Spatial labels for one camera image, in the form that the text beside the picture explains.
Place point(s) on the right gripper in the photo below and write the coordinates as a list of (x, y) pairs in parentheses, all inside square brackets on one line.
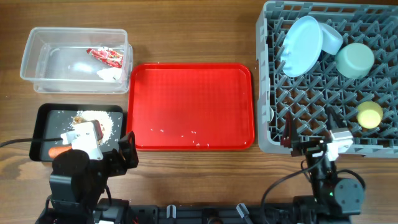
[(290, 139)]

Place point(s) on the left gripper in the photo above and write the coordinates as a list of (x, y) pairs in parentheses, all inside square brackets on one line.
[(112, 157)]

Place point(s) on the rice and food scraps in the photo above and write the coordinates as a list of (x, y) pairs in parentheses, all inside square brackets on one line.
[(110, 122)]

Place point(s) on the white plastic spoon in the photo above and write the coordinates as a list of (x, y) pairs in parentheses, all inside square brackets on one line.
[(271, 114)]

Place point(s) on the brown food scrap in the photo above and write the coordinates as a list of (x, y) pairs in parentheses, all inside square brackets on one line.
[(78, 120)]

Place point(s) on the yellow plastic cup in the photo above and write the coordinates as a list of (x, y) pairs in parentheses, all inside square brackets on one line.
[(369, 115)]

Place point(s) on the white tissue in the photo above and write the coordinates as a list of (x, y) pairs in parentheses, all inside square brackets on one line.
[(112, 74)]

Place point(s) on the orange carrot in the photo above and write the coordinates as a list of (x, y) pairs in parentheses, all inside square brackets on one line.
[(55, 151)]

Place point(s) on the green saucer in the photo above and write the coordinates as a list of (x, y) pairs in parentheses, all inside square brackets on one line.
[(355, 60)]

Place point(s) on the light blue plate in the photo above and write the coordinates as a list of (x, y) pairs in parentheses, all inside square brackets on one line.
[(302, 46)]

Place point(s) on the light blue bowl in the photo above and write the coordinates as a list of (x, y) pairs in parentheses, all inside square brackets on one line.
[(332, 39)]

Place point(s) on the red snack wrapper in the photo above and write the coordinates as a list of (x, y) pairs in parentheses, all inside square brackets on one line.
[(107, 56)]

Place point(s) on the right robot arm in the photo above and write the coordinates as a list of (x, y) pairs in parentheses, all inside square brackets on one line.
[(337, 194)]

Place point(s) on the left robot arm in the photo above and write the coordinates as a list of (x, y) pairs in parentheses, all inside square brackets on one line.
[(80, 193)]

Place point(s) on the grey dishwasher rack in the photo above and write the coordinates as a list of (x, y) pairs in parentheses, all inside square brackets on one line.
[(308, 95)]

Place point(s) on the black waste tray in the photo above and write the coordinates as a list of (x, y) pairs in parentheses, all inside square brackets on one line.
[(51, 116)]

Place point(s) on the red serving tray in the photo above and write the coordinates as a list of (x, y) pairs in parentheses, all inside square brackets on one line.
[(191, 107)]

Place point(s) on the clear plastic bin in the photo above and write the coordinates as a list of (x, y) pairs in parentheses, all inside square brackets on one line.
[(55, 60)]

